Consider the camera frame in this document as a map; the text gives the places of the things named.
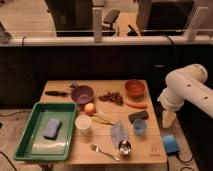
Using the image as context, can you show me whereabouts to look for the dark grape bunch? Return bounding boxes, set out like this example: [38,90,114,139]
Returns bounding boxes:
[98,92,124,105]

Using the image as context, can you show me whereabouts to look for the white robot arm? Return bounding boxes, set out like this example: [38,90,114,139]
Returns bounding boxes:
[157,64,213,128]

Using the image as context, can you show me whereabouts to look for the small blue cup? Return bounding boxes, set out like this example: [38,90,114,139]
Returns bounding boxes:
[133,119,147,136]

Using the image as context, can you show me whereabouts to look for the metal measuring cup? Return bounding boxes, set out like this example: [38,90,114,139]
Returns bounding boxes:
[118,140,131,155]

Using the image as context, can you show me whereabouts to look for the white paper cup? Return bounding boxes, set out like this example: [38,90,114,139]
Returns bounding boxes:
[75,115,91,134]

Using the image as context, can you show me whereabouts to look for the orange carrot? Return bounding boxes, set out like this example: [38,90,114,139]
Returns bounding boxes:
[125,102,147,109]

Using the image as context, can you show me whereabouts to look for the dark brown sponge block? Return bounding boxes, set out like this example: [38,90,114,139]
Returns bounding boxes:
[128,111,148,123]

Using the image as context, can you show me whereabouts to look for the orange bowl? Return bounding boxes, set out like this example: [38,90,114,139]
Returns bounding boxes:
[125,80,145,97]

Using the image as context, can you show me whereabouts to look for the crumpled clear plastic bag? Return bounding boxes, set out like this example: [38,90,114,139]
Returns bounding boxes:
[110,121,128,148]

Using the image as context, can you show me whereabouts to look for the wooden table board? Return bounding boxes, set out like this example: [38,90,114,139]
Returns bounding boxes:
[39,79,168,166]

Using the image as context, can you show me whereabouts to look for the silver fork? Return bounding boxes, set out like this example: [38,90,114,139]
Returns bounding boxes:
[90,144,120,162]

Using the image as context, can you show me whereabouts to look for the orange round fruit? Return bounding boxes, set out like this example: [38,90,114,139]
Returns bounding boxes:
[84,103,96,116]

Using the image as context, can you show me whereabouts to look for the purple bowl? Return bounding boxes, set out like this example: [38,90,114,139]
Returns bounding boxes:
[71,85,94,105]

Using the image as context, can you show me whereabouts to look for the small grey object behind bowl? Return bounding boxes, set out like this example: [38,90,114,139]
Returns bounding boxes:
[69,83,78,91]

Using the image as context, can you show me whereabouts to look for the blue sponge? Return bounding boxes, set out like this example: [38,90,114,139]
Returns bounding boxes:
[43,118,62,139]

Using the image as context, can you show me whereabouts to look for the black office chair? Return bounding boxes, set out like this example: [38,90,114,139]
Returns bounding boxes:
[102,10,120,31]

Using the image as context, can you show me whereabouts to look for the green plastic tray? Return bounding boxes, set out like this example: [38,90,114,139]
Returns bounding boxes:
[14,102,77,161]

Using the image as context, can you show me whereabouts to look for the black handled knife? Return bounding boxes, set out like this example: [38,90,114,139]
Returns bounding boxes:
[45,91,68,97]

